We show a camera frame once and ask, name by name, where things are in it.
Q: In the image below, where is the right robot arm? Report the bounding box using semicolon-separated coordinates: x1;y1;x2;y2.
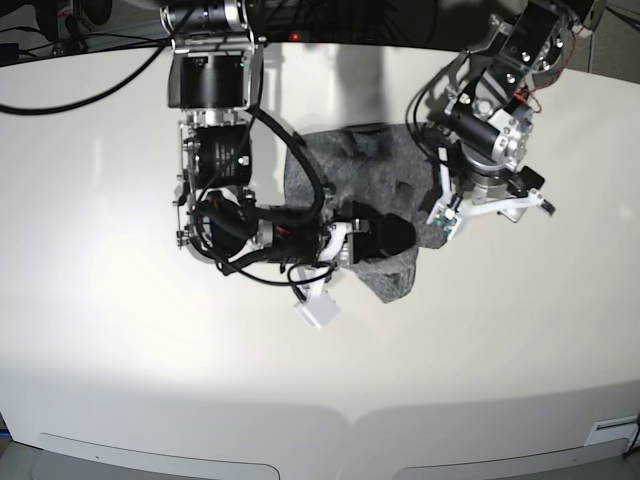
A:
160;1;417;303

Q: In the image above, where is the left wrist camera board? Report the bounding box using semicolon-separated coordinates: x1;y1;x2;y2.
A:
427;201;463;240

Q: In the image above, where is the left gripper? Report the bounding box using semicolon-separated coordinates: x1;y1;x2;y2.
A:
436;147;555;223

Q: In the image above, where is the grey long-sleeve T-shirt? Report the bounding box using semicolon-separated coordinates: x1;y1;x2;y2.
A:
300;124;447;303

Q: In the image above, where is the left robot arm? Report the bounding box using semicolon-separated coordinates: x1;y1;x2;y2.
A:
406;1;606;234

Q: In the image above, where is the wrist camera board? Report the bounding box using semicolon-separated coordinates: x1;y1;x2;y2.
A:
294;292;340;329
427;201;463;240

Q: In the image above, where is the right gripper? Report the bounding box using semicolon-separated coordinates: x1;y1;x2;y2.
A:
287;214;417;303

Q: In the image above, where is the black power strip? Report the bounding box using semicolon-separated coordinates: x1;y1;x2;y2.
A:
260;24;385;45

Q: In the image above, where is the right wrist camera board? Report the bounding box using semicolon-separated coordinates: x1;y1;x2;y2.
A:
294;292;340;329

